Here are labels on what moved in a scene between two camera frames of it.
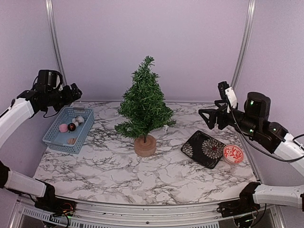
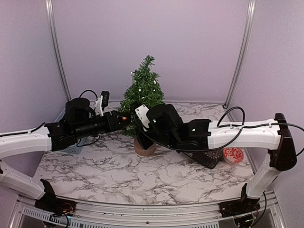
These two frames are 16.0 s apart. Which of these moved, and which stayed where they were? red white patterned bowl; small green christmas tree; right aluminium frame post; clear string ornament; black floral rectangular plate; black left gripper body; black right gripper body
Moved: black left gripper body; black right gripper body; clear string ornament
Stayed: small green christmas tree; black floral rectangular plate; red white patterned bowl; right aluminium frame post
